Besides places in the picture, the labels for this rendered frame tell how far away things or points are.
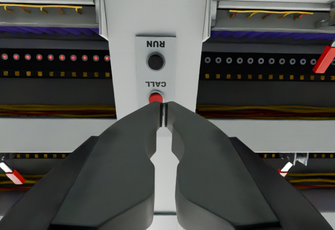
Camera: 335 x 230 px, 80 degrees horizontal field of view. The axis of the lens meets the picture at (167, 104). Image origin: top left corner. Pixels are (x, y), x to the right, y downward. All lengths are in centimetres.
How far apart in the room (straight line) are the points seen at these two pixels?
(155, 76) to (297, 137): 21
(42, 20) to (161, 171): 25
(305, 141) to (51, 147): 34
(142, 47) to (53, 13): 13
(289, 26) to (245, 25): 6
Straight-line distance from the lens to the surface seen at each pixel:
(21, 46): 46
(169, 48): 21
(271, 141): 31
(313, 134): 34
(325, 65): 32
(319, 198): 63
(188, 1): 21
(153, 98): 22
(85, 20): 29
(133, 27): 21
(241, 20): 29
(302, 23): 33
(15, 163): 69
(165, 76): 22
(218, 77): 40
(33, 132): 31
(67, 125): 29
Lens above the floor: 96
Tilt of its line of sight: 28 degrees up
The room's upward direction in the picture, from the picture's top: 178 degrees counter-clockwise
